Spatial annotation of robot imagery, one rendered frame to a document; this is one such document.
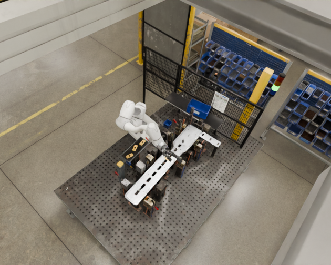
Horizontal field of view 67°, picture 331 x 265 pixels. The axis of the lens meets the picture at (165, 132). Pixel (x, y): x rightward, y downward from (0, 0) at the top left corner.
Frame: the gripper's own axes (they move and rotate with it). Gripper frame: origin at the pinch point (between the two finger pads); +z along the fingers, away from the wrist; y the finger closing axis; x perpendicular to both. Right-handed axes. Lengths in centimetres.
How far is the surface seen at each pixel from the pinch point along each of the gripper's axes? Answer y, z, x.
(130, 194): -10, -41, -75
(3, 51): 157, 71, 61
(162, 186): -39, -30, -53
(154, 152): -40, -70, -32
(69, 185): 26, -107, -119
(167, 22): -110, -274, 127
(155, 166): -41, -58, -45
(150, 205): -21, -16, -69
